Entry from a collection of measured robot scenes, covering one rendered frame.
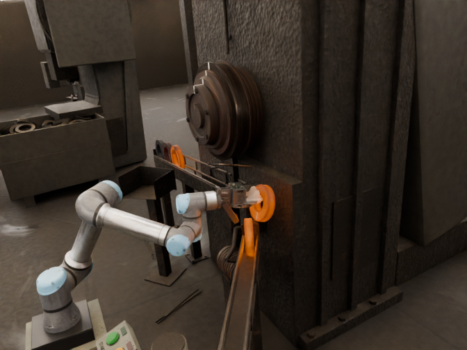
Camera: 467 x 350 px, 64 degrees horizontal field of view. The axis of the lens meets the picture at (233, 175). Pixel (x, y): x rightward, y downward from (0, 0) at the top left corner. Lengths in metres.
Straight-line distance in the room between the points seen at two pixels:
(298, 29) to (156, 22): 10.88
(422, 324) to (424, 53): 1.34
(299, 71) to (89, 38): 3.07
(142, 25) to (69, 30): 7.99
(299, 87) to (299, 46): 0.15
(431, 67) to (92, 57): 3.24
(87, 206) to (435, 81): 1.63
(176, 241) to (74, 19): 3.21
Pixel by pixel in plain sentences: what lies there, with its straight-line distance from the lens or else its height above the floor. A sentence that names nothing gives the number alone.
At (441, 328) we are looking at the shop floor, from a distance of 2.29.
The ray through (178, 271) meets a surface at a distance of 2.61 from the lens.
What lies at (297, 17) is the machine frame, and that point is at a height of 1.50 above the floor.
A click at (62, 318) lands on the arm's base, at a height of 0.42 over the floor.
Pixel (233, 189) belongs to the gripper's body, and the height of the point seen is 0.90.
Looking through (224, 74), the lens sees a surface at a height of 1.30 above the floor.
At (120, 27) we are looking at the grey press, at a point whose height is 1.59.
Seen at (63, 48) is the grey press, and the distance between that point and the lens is 4.19.
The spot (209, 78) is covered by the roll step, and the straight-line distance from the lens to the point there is 1.76.
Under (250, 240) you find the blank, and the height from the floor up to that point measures 0.73.
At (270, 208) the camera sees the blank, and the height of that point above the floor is 0.80.
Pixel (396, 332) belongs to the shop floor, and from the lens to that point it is 2.21.
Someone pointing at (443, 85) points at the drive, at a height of 1.15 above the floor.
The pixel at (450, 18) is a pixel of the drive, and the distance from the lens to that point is 2.07.
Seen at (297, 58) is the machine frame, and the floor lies 1.36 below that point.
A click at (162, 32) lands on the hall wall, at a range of 12.29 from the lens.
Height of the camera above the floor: 1.48
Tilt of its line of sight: 21 degrees down
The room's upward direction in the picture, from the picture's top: 5 degrees counter-clockwise
